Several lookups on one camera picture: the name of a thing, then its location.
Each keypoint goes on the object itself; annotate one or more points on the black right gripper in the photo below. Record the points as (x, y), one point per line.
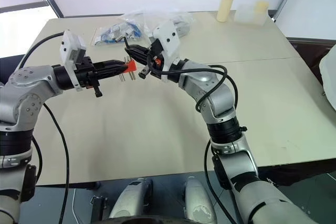
(155, 53)

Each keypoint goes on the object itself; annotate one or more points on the small metal pins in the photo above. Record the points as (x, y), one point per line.
(132, 75)

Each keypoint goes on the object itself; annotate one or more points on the silver rounded shell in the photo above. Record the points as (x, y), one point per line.
(131, 197)
(199, 200)

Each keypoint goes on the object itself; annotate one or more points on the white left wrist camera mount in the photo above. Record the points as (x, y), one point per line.
(67, 48)

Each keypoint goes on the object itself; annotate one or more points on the clear bag with metal parts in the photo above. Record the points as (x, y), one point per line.
(181, 22)

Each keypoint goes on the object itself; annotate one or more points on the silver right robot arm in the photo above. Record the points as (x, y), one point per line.
(218, 98)

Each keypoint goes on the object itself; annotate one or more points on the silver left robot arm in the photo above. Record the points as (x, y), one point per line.
(26, 87)

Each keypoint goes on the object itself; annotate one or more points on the clear plastic container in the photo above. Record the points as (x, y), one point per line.
(246, 14)

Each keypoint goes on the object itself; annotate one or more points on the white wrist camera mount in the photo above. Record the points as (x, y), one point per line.
(168, 37)
(67, 48)

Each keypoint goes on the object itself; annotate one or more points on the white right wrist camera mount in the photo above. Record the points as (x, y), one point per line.
(168, 37)

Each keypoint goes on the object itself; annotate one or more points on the small red plastic part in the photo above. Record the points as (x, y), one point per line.
(132, 65)

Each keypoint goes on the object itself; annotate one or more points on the white rounded object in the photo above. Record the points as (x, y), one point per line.
(329, 77)

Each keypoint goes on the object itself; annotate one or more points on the clear bag with blue parts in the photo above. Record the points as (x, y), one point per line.
(115, 33)

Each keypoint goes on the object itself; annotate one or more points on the tall pale yellow cylinder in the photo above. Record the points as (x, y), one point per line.
(225, 6)

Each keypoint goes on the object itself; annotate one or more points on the silver hex key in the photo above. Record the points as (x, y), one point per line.
(126, 43)

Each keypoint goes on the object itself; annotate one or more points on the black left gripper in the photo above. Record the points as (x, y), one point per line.
(85, 75)

